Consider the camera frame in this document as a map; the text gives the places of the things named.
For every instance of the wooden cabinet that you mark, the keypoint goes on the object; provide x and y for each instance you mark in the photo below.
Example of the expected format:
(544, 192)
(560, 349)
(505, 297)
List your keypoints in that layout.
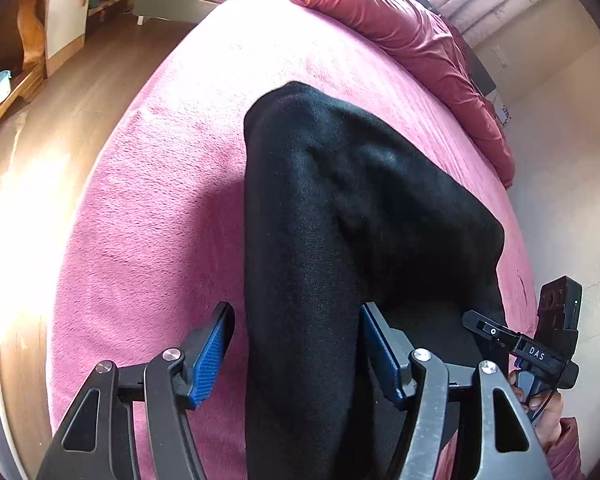
(20, 25)

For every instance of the person's right forearm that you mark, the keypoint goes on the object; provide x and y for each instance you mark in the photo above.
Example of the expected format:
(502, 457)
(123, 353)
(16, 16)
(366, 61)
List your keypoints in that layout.
(567, 452)

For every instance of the pink bed sheet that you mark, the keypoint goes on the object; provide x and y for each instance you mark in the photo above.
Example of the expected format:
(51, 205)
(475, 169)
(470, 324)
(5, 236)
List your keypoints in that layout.
(170, 185)

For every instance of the beige striped curtain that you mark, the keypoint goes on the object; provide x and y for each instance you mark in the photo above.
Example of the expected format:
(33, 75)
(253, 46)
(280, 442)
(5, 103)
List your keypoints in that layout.
(485, 0)

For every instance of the red pillow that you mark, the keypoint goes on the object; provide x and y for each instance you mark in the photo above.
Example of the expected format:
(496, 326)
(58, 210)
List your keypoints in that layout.
(415, 40)

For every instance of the person's right hand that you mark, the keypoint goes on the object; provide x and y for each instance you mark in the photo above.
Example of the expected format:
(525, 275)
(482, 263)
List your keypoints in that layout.
(547, 422)

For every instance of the dark grey headboard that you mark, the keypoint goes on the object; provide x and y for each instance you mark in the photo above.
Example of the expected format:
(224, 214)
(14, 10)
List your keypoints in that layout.
(482, 77)

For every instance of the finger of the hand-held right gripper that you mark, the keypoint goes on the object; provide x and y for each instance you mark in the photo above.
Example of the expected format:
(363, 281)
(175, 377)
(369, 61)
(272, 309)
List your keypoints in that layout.
(490, 330)

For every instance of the grey nightstand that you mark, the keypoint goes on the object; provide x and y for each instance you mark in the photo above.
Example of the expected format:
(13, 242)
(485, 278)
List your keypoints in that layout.
(175, 2)

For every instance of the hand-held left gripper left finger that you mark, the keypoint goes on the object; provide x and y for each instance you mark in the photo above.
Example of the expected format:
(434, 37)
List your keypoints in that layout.
(210, 355)

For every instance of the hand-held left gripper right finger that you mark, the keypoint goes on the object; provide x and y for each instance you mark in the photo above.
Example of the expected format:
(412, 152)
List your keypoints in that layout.
(380, 350)

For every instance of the black pants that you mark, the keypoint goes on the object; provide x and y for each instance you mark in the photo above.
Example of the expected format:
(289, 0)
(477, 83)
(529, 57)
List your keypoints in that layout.
(320, 210)

